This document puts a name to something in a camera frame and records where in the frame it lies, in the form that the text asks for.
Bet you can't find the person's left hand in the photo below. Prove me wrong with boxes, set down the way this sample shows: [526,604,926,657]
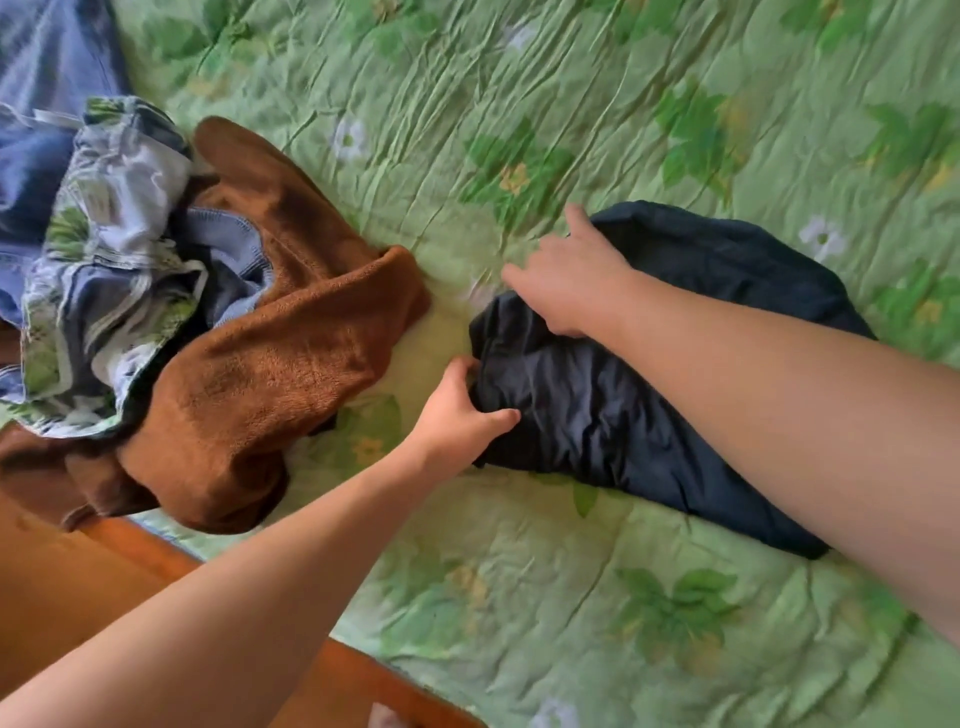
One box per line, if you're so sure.
[408,356,523,481]

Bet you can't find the person's right hand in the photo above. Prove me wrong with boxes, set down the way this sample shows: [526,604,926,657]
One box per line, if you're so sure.
[500,202,646,339]

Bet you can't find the dark navy clothes pile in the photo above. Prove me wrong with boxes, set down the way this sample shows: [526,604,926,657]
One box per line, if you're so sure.
[468,200,877,562]

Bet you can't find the brown fleece garment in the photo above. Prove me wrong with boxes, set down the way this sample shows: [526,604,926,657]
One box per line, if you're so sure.
[0,116,433,535]

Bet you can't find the person's right forearm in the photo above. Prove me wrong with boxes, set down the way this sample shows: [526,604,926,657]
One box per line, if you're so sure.
[607,269,960,646]

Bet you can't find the person's left forearm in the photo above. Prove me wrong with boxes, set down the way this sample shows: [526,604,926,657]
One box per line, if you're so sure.
[0,442,444,728]

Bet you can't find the green floral bedsheet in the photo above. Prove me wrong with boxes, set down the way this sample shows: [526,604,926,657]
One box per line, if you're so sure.
[112,0,960,728]

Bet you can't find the wooden bed frame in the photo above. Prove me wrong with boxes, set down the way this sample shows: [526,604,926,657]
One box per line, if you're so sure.
[0,487,489,728]

